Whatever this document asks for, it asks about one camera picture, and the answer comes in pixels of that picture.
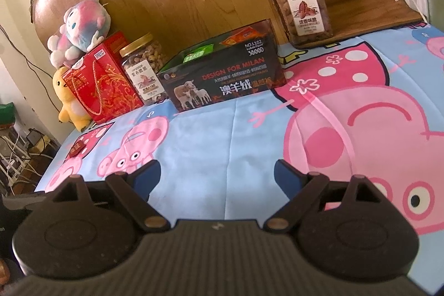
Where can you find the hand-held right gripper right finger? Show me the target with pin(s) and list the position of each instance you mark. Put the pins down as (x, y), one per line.
(288, 178)

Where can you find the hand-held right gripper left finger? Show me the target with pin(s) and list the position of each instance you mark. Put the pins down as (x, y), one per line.
(147, 178)

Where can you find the dark printed cardboard box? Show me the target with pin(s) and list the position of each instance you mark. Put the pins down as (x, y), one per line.
(229, 77)

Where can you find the green snack packet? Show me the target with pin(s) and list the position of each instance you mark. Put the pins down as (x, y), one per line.
(197, 55)

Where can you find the orange snack packet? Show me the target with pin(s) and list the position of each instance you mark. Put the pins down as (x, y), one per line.
(239, 36)

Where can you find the cartoon pig printed bed sheet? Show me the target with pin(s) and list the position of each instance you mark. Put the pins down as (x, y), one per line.
(225, 133)

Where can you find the small red packet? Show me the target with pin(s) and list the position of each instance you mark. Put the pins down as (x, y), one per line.
(75, 150)

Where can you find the red gift box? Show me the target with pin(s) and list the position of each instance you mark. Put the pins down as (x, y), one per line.
(104, 88)

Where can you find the short gold lid nut jar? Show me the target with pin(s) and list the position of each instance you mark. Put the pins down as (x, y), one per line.
(145, 70)

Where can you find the yellow plush toy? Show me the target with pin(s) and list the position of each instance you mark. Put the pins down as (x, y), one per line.
(69, 101)

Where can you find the black power adapter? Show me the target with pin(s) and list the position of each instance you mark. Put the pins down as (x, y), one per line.
(34, 136)

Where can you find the green container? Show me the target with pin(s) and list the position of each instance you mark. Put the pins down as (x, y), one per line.
(6, 114)

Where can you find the pink and blue plush toy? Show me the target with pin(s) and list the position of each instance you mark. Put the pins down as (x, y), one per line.
(83, 25)

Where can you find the tall gold lid nut jar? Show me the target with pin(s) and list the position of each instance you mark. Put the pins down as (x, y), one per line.
(305, 8)

